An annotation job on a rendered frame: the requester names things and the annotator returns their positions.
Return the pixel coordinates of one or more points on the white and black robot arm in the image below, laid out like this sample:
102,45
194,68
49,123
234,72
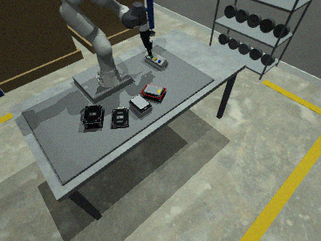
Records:
75,17

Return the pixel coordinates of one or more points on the white button panel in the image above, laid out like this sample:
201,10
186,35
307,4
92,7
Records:
160,61

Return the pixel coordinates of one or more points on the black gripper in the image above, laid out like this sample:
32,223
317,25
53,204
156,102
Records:
148,43

